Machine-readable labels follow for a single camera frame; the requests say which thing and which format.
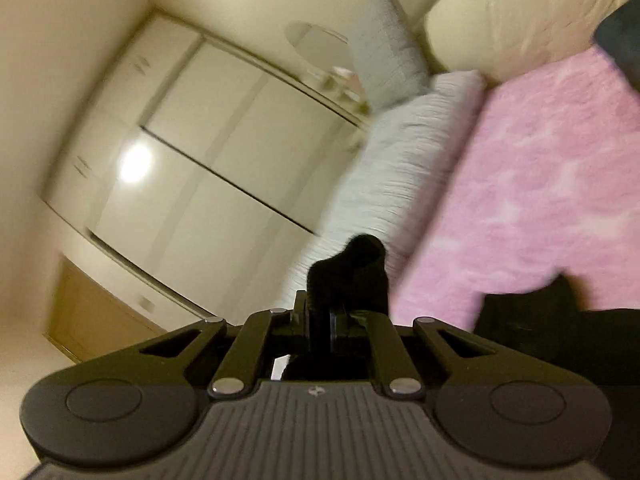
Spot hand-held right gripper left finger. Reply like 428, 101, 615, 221
125, 290, 326, 401

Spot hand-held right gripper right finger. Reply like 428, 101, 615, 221
327, 309, 507, 401

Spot black garment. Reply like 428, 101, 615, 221
272, 234, 640, 386

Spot dark grey garment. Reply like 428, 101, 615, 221
592, 2, 640, 83

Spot white striped duvet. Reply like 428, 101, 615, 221
272, 70, 488, 311

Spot cream wardrobe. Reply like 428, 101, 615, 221
40, 10, 368, 321

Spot brown wooden door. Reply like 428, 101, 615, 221
44, 255, 168, 363

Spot white dressing table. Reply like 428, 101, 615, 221
302, 62, 373, 118

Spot pink floral blanket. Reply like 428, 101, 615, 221
387, 45, 640, 333

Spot grey pillow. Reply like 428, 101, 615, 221
345, 0, 432, 112

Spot oval mirror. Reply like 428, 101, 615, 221
284, 21, 352, 68

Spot cream pillow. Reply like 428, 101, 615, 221
424, 0, 640, 86

